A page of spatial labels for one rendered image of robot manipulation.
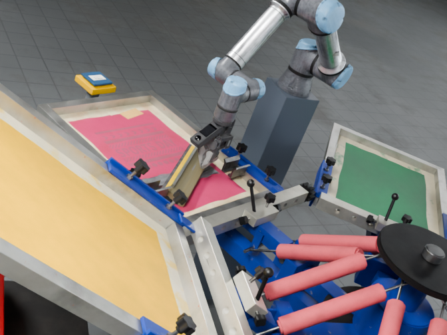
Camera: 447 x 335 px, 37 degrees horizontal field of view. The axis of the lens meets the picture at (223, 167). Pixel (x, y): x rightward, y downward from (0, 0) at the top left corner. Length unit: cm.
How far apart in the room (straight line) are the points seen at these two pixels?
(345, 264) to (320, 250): 16
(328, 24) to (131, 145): 86
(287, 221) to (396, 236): 239
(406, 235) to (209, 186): 82
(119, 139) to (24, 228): 130
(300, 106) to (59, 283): 186
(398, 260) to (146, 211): 70
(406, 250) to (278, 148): 119
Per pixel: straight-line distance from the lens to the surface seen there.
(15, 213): 136
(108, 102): 278
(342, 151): 320
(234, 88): 225
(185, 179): 242
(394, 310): 184
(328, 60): 269
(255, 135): 301
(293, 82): 288
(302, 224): 437
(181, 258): 180
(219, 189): 251
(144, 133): 269
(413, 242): 200
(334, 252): 203
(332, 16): 244
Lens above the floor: 226
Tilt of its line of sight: 29 degrees down
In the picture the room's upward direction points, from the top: 22 degrees clockwise
